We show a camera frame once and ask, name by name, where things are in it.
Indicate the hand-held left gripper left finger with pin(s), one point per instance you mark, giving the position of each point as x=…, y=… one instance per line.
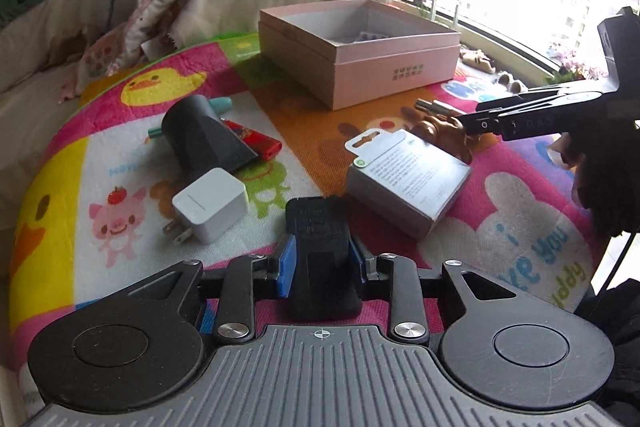
x=286, y=269

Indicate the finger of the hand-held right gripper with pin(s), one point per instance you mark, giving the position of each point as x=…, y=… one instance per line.
x=530, y=124
x=540, y=96

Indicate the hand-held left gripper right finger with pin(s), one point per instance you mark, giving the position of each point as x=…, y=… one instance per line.
x=356, y=264

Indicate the black rectangular plastic device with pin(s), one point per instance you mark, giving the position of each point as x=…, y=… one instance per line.
x=322, y=252

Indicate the brown bear figurine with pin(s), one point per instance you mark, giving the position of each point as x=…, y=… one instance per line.
x=440, y=129

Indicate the white charger plug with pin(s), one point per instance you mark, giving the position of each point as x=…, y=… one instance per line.
x=212, y=204

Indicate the grey retail package box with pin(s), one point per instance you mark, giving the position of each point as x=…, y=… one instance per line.
x=405, y=179

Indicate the red lighter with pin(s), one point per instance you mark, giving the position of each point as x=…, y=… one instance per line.
x=255, y=139

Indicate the dark grey dryer nozzle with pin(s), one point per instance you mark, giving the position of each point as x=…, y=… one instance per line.
x=205, y=134

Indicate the pink cardboard box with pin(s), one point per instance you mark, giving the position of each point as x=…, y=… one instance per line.
x=365, y=49

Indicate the teal plastic tool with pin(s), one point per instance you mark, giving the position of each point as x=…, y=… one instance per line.
x=152, y=134

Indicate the person's right forearm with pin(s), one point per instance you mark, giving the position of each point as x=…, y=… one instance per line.
x=612, y=187

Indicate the person's right hand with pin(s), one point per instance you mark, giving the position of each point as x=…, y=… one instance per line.
x=562, y=152

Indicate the pair of grey slippers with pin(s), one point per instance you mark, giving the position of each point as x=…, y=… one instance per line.
x=510, y=82

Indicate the purple flower plant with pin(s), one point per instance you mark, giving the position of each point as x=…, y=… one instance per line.
x=575, y=62

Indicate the tan plush slippers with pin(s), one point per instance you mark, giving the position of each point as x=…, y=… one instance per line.
x=477, y=59

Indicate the metal cylinder piece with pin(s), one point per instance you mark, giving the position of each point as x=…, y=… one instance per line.
x=432, y=106

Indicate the colourful cartoon play mat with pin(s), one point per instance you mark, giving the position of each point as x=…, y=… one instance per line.
x=320, y=157

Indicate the beige sofa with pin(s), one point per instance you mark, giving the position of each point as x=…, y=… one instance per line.
x=45, y=57

